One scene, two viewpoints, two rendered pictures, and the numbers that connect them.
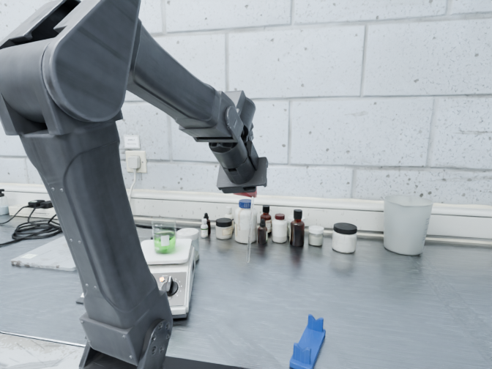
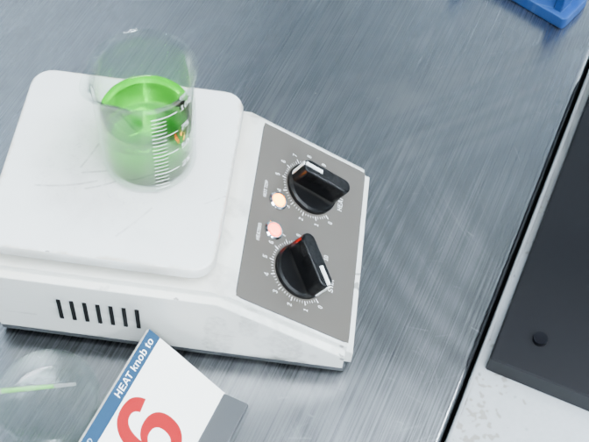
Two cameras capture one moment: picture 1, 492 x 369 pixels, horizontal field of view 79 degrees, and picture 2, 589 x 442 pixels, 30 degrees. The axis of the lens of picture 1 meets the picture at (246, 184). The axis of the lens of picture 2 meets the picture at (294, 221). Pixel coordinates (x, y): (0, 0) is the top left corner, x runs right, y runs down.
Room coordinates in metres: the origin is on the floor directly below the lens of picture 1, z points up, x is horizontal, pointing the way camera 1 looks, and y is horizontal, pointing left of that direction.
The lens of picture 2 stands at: (0.50, 0.52, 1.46)
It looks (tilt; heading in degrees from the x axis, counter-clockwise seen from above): 56 degrees down; 277
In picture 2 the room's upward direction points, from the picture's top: 6 degrees clockwise
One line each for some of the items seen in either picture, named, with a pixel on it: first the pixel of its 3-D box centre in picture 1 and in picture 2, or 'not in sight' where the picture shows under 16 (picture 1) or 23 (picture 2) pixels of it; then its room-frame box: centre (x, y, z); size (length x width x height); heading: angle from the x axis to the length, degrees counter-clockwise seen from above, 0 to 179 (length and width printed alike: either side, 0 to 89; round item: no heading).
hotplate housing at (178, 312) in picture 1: (162, 274); (170, 220); (0.61, 0.18, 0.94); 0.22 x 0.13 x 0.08; 5
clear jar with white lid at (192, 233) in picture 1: (188, 245); not in sight; (0.77, 0.16, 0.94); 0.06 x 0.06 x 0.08
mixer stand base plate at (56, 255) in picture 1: (82, 243); not in sight; (0.86, 0.50, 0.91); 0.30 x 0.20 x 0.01; 168
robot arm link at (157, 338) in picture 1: (123, 344); not in sight; (0.29, 0.14, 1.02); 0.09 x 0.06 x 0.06; 66
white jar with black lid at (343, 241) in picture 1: (344, 237); not in sight; (0.84, -0.29, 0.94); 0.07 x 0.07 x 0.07
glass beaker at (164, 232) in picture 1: (163, 235); (140, 116); (0.62, 0.18, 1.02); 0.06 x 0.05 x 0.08; 46
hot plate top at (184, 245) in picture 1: (163, 250); (119, 168); (0.64, 0.19, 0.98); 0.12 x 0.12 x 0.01; 5
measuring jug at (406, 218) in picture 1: (405, 222); not in sight; (0.86, -0.48, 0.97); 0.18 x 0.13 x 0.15; 144
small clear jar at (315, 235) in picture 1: (315, 235); not in sight; (0.88, -0.22, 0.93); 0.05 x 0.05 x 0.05
